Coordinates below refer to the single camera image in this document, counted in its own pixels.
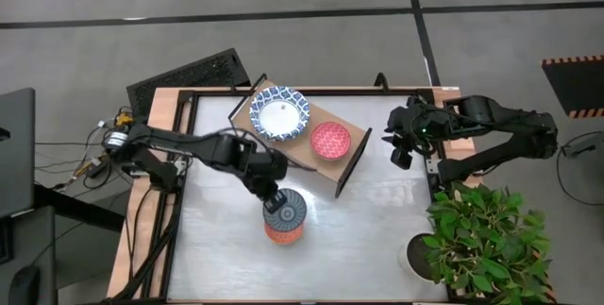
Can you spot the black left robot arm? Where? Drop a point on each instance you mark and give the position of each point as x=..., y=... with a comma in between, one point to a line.
x=189, y=142

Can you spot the black computer mouse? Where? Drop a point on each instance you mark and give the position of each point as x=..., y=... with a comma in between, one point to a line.
x=23, y=286

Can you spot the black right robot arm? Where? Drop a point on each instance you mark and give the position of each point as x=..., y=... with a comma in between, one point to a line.
x=500, y=111

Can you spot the black clamp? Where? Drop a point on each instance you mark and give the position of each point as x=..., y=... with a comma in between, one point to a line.
x=381, y=80

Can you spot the dark grey desk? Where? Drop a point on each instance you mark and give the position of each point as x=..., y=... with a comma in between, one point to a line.
x=45, y=248

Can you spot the dark grey monitor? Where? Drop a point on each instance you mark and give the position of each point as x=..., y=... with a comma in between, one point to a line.
x=16, y=154

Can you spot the white plant pot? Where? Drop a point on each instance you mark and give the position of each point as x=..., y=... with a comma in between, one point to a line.
x=416, y=255

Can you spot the blue patterned ceramic bowl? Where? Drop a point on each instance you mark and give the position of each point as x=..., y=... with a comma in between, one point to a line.
x=291, y=214

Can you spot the wooden shelf with black frame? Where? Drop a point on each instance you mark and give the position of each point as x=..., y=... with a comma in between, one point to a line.
x=325, y=169

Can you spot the red patterned ceramic bowl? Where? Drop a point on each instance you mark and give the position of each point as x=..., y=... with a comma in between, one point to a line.
x=330, y=140

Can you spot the black metal table frame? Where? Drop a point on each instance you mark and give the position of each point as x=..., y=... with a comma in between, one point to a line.
x=330, y=91

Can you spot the green leafy plant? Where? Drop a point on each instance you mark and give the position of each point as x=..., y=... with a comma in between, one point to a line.
x=491, y=243

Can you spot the yellow connector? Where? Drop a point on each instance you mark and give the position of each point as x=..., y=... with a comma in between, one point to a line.
x=124, y=119

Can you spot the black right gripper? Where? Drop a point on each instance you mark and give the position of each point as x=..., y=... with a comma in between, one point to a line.
x=420, y=123

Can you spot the black mat with striped edges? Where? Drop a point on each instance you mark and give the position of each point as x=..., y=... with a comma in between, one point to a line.
x=578, y=88

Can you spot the blue patterned paper bowl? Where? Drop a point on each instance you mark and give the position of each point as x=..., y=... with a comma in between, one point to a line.
x=279, y=116

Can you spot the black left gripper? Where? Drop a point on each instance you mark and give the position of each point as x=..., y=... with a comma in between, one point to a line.
x=263, y=186

